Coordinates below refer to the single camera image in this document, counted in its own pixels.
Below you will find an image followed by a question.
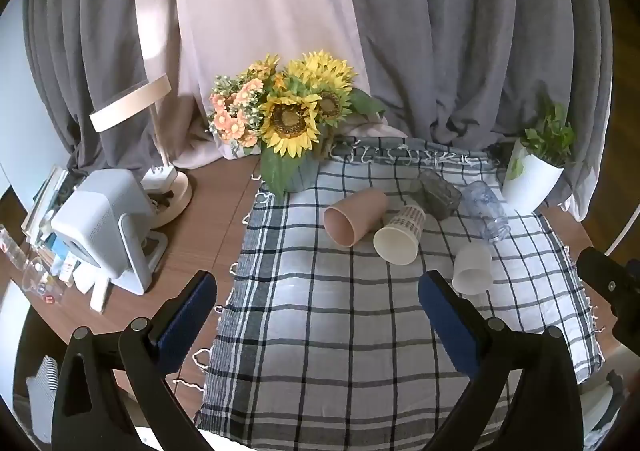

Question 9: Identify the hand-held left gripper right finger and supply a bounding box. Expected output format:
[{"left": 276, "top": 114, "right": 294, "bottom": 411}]
[{"left": 418, "top": 270, "right": 584, "bottom": 451}]

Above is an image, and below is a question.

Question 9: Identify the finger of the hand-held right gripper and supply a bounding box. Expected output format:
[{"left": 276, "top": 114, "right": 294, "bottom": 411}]
[{"left": 577, "top": 247, "right": 640, "bottom": 347}]

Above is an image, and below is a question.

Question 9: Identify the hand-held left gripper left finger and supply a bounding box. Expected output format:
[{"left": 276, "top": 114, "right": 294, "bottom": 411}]
[{"left": 51, "top": 270, "right": 218, "bottom": 451}]

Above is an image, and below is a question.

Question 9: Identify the frosted white cup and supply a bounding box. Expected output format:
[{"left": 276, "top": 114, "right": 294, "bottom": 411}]
[{"left": 452, "top": 241, "right": 493, "bottom": 296}]

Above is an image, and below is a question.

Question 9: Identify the patterned paper cup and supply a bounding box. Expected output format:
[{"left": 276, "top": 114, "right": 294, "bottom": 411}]
[{"left": 373, "top": 205, "right": 427, "bottom": 266}]

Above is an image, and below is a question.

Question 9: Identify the clear plastic cup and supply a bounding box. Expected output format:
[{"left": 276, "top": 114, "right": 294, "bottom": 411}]
[{"left": 459, "top": 181, "right": 512, "bottom": 244}]

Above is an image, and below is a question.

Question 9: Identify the dark grey glass cup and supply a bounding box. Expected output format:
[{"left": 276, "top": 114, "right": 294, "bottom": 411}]
[{"left": 409, "top": 169, "right": 463, "bottom": 221}]

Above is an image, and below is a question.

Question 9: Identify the pink plastic cup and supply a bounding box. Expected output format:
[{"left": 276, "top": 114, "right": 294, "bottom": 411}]
[{"left": 323, "top": 189, "right": 390, "bottom": 247}]

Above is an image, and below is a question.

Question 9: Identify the clear glass cup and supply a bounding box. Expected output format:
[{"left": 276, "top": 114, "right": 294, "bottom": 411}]
[{"left": 21, "top": 256, "right": 66, "bottom": 304}]

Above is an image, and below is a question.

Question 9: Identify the checkered tablecloth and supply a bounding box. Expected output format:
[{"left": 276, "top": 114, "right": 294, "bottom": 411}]
[{"left": 194, "top": 135, "right": 604, "bottom": 448}]

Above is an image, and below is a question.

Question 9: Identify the white projector device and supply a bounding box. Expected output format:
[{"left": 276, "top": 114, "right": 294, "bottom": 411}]
[{"left": 50, "top": 169, "right": 168, "bottom": 295}]

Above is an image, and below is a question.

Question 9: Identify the white potted green plant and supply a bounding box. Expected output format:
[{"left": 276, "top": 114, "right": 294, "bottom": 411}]
[{"left": 501, "top": 93, "right": 577, "bottom": 213}]

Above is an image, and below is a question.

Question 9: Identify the striped notebook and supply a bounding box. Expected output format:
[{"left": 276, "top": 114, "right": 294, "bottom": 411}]
[{"left": 25, "top": 355, "right": 61, "bottom": 443}]

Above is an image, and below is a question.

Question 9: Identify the stack of books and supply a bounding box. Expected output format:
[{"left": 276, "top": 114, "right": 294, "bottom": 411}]
[{"left": 21, "top": 166, "right": 81, "bottom": 288}]

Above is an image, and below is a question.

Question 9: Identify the white desk lamp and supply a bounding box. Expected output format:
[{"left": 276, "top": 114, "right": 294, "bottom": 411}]
[{"left": 89, "top": 73, "right": 194, "bottom": 230}]

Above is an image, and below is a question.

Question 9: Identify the sunflower bouquet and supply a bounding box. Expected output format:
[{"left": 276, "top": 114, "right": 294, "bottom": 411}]
[{"left": 206, "top": 50, "right": 387, "bottom": 196}]

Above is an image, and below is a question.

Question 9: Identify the grey curtain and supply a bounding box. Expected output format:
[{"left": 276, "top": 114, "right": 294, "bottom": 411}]
[{"left": 22, "top": 0, "right": 614, "bottom": 222}]

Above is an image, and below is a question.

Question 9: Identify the pink curtain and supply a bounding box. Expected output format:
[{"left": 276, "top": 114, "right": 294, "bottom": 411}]
[{"left": 132, "top": 0, "right": 407, "bottom": 170}]

